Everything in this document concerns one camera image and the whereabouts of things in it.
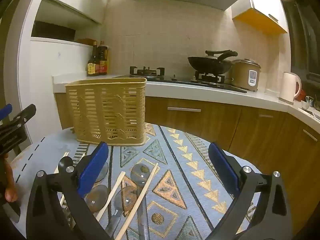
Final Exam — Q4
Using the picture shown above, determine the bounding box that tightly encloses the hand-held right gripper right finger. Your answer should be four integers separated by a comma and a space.
207, 142, 293, 240

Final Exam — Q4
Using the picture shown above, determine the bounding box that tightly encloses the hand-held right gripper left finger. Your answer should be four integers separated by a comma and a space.
26, 141, 118, 240

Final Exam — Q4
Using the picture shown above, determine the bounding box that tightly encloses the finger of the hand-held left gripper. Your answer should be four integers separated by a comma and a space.
0, 104, 37, 132
0, 104, 13, 122

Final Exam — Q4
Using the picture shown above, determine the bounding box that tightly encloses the stainless steel spoon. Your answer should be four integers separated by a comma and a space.
130, 163, 152, 240
104, 185, 138, 234
84, 184, 109, 212
80, 155, 109, 183

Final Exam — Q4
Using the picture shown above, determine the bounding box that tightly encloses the beige slotted utensil basket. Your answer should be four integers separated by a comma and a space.
65, 77, 147, 146

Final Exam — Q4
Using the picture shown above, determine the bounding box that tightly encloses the person's left hand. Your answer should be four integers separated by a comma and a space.
3, 155, 18, 203

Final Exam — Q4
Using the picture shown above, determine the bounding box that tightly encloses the patterned blue tablecloth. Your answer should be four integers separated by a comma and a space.
10, 122, 265, 240

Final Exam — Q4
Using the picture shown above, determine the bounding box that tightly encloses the wooden base cabinet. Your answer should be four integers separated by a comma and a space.
54, 92, 320, 230

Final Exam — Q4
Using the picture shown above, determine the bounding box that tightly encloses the dark sauce bottle yellow label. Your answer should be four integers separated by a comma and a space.
87, 41, 100, 77

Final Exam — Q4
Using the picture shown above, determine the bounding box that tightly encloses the black burner grate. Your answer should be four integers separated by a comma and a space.
129, 66, 165, 77
194, 71, 226, 83

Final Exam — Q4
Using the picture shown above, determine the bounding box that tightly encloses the dark sauce bottle red label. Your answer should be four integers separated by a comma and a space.
97, 41, 109, 76

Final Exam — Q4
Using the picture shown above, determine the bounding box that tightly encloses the beige rice cooker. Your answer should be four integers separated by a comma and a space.
226, 59, 262, 92

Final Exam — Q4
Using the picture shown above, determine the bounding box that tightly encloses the brown wooden board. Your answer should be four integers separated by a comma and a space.
77, 38, 97, 46

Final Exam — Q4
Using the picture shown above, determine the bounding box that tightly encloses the black glass gas hob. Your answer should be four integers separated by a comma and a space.
112, 66, 248, 93

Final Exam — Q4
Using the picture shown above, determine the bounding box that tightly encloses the white electric kettle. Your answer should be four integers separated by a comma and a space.
279, 72, 302, 105

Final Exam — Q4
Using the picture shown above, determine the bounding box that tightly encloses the white cup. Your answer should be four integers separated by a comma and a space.
301, 96, 313, 110

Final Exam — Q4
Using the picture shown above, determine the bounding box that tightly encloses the black wok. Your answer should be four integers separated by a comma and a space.
187, 51, 238, 75

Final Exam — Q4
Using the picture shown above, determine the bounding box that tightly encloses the dark window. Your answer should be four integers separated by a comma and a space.
282, 0, 320, 90

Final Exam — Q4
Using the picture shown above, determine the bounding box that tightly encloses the white and orange wall cabinet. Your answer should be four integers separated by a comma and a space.
231, 0, 289, 35

